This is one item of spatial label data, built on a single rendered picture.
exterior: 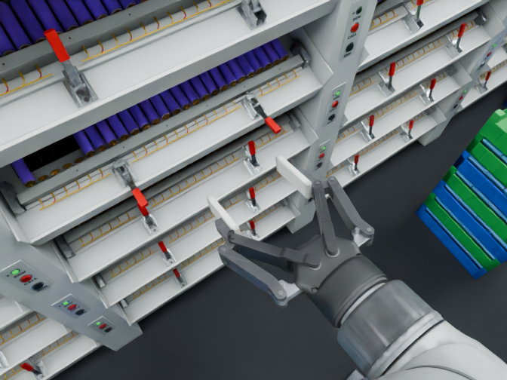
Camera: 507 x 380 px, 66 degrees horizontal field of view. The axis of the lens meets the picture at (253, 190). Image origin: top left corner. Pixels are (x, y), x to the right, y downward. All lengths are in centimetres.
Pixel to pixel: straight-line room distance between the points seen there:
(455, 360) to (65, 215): 58
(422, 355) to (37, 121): 49
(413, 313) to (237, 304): 100
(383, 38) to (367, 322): 70
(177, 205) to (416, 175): 108
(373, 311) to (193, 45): 42
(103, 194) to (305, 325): 85
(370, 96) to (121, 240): 72
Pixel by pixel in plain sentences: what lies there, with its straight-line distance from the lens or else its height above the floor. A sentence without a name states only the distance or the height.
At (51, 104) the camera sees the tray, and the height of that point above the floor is 94.
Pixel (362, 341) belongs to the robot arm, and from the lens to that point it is 38.
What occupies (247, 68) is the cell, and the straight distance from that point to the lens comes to 77.
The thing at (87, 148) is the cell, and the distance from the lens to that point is 70.
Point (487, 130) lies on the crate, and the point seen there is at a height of 50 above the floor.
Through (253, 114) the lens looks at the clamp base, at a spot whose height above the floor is 75.
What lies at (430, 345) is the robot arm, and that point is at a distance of 37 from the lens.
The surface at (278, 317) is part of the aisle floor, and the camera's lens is 133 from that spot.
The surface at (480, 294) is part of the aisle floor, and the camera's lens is 155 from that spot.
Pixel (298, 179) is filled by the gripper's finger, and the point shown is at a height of 88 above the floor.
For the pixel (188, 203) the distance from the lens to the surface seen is 87.
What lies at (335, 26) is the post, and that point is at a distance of 74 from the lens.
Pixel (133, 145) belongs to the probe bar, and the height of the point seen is 78.
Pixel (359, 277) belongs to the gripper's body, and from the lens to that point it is 40.
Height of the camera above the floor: 130
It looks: 59 degrees down
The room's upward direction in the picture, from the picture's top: straight up
